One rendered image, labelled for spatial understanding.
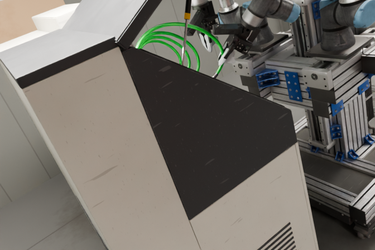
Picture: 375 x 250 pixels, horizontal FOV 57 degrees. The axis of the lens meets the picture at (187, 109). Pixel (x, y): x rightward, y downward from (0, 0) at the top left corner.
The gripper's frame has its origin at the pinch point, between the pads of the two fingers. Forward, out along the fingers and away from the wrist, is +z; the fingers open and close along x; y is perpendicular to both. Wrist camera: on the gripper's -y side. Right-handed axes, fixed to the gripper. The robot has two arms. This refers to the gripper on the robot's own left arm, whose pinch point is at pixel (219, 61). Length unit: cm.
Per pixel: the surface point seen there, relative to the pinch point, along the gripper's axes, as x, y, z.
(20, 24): 165, -115, 124
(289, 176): -27, 46, 24
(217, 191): -43, 11, 29
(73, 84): -47, -49, 1
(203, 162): -40.5, 0.2, 19.0
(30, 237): 29, -44, 221
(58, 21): 20, -66, 23
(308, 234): -33, 74, 50
